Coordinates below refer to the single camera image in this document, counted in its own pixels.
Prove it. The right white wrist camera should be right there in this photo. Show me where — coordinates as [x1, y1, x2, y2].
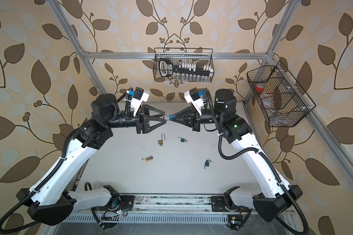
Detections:
[184, 88, 204, 116]

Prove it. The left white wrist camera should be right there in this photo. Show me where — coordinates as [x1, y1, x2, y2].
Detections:
[125, 87, 150, 118]

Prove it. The black socket tool set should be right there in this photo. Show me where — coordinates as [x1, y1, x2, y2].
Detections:
[158, 58, 214, 77]

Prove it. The black wire basket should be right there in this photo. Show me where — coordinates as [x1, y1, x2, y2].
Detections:
[247, 61, 316, 127]
[153, 47, 215, 83]

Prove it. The blue padlock top centre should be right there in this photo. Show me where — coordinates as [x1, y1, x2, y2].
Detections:
[179, 137, 188, 143]

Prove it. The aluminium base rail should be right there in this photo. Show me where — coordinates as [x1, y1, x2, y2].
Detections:
[55, 192, 295, 224]

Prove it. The small brass padlock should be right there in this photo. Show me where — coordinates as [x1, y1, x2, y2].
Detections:
[142, 156, 153, 162]

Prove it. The right black wire basket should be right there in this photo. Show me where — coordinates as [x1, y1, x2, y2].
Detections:
[247, 61, 316, 127]

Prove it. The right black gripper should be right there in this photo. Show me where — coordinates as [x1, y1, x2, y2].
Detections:
[173, 107, 224, 133]

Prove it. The back black wire basket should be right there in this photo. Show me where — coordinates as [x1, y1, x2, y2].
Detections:
[153, 47, 215, 83]

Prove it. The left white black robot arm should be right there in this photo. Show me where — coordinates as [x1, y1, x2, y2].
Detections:
[0, 87, 166, 235]

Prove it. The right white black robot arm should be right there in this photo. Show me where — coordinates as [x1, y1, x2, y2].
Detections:
[170, 88, 309, 235]

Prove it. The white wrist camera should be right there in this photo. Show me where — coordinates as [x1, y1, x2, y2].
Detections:
[184, 88, 204, 116]
[125, 87, 150, 118]

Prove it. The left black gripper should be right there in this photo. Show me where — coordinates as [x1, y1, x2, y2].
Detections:
[101, 102, 164, 135]

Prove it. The open brass padlock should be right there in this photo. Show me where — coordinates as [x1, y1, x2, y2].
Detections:
[158, 134, 166, 146]

